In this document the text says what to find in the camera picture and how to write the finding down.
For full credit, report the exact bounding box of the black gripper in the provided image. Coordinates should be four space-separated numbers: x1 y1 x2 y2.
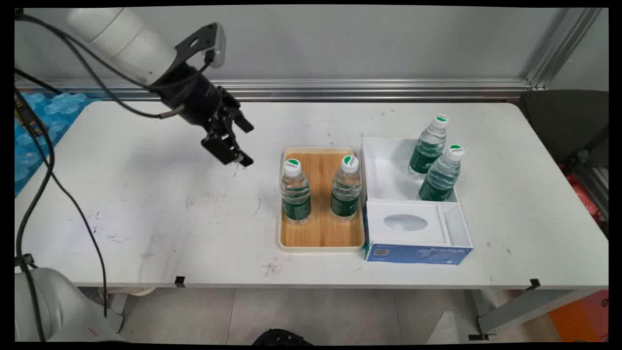
155 62 255 168

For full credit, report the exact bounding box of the green label water bottle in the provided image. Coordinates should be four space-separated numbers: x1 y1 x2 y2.
280 159 312 225
418 144 465 202
330 155 363 223
408 115 449 181

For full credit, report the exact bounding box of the bamboo tray with white rim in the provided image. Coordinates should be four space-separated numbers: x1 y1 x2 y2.
277 147 366 253

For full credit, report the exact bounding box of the blue wrapped water bottle pack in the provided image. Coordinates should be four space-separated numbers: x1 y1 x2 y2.
15 91 100 195

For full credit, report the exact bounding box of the colourful striped can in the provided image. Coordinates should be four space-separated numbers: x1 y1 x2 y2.
15 92 49 138

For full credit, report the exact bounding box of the black round object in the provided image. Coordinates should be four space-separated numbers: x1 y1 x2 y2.
253 329 314 346

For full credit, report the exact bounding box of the white box with blue side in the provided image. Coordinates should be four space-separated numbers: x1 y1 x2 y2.
361 137 474 266

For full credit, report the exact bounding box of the grey table leg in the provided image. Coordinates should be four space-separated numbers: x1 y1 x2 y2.
469 289 608 341

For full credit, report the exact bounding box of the red bag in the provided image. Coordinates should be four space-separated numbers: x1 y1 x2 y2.
564 168 609 229

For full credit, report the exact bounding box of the orange floor mat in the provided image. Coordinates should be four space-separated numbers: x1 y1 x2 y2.
549 291 609 342

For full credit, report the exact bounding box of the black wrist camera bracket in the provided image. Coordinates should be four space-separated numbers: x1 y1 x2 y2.
174 22 227 69

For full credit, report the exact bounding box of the black camera cable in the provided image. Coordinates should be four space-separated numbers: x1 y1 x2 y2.
15 11 214 93

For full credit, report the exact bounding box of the aluminium frame rail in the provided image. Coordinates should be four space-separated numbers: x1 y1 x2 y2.
15 78 535 103

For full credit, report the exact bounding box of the aluminium frame post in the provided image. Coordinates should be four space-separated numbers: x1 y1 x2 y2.
525 7 603 90

